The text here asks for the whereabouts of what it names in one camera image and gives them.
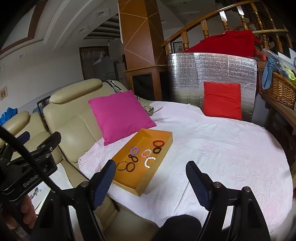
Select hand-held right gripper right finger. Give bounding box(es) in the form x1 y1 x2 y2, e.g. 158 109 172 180
186 160 271 241

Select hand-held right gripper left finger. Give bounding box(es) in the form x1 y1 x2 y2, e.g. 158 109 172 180
35 159 117 241

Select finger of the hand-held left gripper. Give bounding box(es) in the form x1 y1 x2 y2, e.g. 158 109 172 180
14 131 31 145
29 132 62 161

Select orange tray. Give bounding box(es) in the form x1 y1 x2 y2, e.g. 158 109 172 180
111 128 173 197

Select person's left hand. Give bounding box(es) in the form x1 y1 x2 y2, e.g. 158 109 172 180
0 195 38 232

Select beige leather sofa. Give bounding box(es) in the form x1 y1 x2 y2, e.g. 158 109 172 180
0 78 130 241

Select blue bag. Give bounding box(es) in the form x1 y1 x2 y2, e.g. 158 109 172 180
0 107 18 127

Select white paper sheet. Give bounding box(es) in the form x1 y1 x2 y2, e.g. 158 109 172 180
29 182 52 212

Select white cloth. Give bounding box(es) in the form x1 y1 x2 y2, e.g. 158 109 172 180
50 162 74 193

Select pale pink blanket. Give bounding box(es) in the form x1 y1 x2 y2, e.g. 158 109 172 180
79 100 294 234

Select dark wooden rack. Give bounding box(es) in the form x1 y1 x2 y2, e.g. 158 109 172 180
37 96 51 133

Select person's leg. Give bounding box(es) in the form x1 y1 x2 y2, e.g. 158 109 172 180
151 214 202 241

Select pink pillow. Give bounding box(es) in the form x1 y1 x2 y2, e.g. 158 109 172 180
88 90 157 146

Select striped cloth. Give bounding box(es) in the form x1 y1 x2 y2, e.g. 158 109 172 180
106 79 123 93

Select camouflage patterned cloth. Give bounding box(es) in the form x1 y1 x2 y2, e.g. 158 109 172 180
139 98 155 115

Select dark lattice screen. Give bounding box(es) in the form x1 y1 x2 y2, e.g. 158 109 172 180
79 46 109 80

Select red pillow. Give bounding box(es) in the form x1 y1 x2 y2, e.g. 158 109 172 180
203 81 242 120

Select grey refrigerator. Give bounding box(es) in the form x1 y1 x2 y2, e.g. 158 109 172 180
94 57 126 81

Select silver foil panel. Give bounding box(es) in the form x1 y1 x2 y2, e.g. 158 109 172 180
167 52 258 122

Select wooden cabinet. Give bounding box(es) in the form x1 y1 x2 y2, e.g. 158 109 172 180
124 64 169 101

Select wicker basket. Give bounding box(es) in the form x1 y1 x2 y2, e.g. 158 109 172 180
257 68 296 109

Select blue cloth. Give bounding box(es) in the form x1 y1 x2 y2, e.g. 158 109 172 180
262 57 281 90

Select wooden column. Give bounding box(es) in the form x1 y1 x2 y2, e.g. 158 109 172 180
118 0 163 67

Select red cloth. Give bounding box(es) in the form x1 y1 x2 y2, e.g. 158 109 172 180
183 30 260 58

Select wooden stair railing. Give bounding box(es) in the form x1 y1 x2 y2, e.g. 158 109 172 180
161 0 293 55

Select black cable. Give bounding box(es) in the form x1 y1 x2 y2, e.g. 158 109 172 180
0 126 107 241

